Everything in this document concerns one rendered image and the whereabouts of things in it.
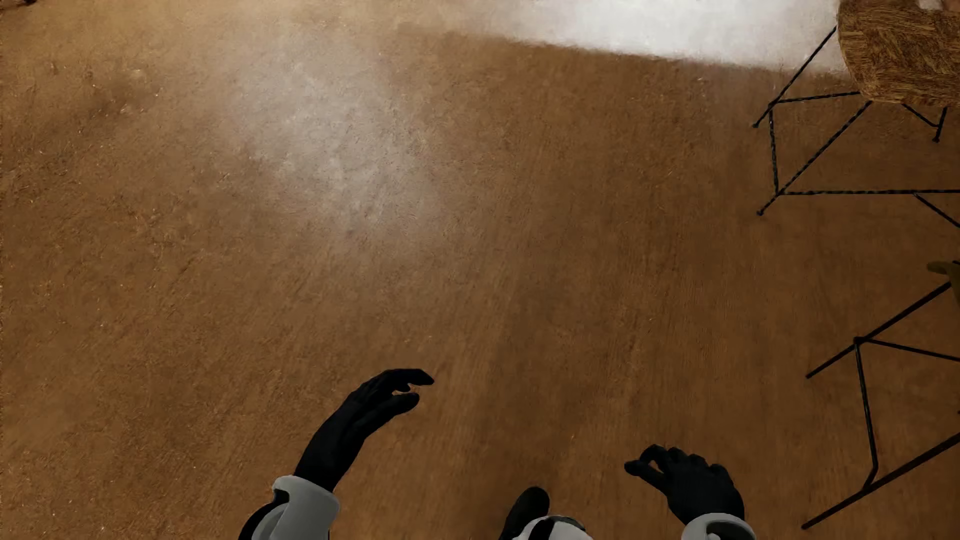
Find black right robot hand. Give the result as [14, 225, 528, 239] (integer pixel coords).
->
[624, 444, 746, 525]

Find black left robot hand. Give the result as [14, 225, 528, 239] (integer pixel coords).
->
[294, 368, 435, 494]

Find black metal frame stool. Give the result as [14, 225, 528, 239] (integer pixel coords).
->
[801, 259, 960, 531]

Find woven seat black-frame stool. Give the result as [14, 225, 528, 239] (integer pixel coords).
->
[752, 0, 960, 229]

